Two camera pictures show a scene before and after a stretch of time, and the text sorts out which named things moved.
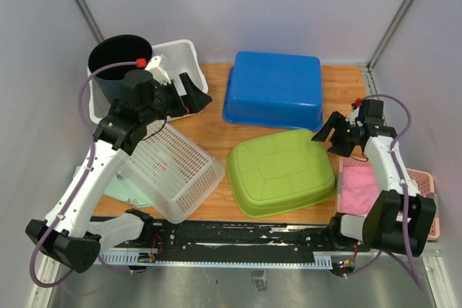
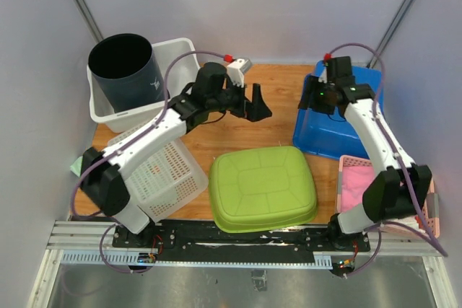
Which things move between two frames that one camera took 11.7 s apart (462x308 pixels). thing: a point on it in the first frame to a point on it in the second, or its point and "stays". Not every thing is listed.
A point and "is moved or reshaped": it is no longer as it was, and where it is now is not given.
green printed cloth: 123,187 to 76,167
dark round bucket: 117,48 stays
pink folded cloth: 359,190 stays
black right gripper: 336,119 to 308,99
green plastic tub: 279,173 is moved or reshaped
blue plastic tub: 275,89 to 334,135
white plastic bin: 181,57 stays
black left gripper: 195,99 to 256,111
